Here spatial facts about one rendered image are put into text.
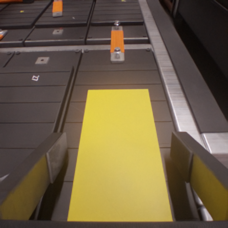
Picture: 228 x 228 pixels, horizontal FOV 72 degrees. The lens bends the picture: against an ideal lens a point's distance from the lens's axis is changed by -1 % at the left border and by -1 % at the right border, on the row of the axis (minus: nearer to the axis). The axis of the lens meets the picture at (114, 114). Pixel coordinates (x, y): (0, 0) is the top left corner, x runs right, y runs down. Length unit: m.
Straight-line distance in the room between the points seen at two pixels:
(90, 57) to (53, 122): 0.17
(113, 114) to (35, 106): 0.12
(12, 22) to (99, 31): 0.24
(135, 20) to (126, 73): 0.22
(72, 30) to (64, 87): 0.23
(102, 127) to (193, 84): 0.18
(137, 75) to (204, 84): 0.11
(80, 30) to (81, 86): 0.23
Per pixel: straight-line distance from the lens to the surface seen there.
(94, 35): 0.41
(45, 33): 0.46
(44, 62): 0.34
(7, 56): 0.41
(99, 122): 0.16
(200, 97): 0.27
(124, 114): 0.16
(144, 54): 0.34
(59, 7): 0.57
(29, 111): 0.24
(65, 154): 0.16
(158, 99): 0.23
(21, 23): 0.53
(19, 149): 0.21
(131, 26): 0.46
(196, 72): 0.32
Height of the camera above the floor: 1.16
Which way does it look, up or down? 50 degrees down
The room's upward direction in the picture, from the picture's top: 2 degrees counter-clockwise
